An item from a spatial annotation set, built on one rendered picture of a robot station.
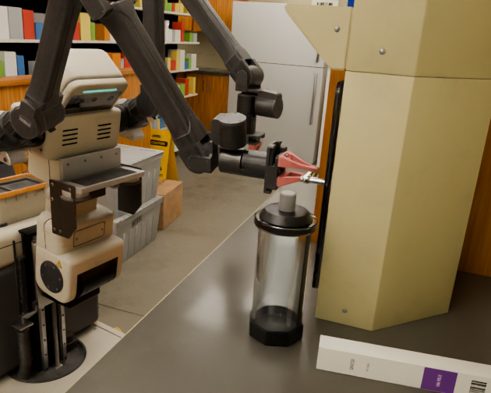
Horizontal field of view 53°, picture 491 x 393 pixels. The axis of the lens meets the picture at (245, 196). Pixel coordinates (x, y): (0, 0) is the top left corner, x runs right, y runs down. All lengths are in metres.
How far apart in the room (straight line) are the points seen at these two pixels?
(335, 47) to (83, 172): 0.87
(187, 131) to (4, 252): 0.91
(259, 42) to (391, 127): 5.21
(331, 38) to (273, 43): 5.12
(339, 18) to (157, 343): 0.63
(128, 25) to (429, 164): 0.62
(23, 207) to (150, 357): 1.05
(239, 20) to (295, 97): 1.10
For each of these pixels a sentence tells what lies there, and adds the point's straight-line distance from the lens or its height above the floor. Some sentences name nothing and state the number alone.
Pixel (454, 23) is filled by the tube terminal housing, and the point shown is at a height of 1.50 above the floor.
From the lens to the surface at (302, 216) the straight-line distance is 0.82.
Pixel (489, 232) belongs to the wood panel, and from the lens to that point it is 1.31.
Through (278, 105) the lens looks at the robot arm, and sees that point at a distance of 1.35.
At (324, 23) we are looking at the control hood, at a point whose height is 1.48.
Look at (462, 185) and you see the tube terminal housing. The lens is 1.00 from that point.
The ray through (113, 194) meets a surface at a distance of 3.05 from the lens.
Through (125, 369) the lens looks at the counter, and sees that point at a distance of 0.86.
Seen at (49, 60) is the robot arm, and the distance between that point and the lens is 1.18.
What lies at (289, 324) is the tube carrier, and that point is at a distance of 0.90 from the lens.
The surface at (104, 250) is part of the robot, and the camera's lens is 1.61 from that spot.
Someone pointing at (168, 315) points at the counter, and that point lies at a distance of 0.98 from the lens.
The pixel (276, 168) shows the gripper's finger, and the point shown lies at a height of 1.21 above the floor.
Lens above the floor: 1.46
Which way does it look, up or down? 18 degrees down
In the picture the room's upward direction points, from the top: 4 degrees clockwise
